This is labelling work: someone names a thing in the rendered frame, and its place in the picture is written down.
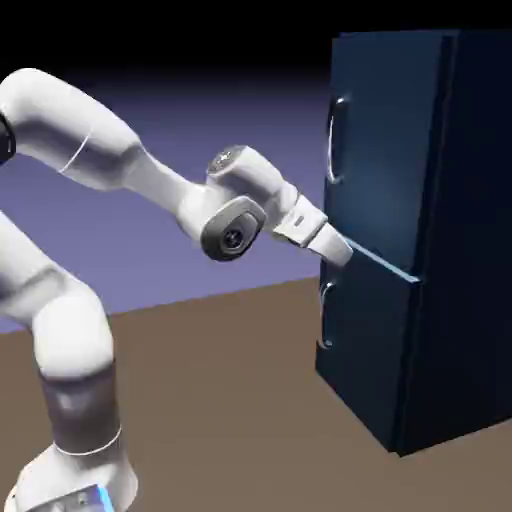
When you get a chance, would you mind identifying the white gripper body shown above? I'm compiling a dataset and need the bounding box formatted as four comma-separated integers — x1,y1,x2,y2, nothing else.
308,222,354,268

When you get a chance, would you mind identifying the large dark blue cabinet door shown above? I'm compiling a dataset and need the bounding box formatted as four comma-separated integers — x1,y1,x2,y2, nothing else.
322,30,457,278

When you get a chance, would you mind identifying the small dark blue cabinet door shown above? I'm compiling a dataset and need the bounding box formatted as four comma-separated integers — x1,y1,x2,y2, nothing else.
314,249,421,455

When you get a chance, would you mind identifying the dark blue cabinet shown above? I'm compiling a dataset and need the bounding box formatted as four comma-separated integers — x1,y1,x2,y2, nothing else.
314,28,512,458

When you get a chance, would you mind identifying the short curved metal handle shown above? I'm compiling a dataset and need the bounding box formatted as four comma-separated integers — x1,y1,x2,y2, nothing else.
317,281,336,349

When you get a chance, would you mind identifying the long curved metal handle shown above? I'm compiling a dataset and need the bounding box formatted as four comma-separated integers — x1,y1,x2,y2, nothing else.
327,95,348,185

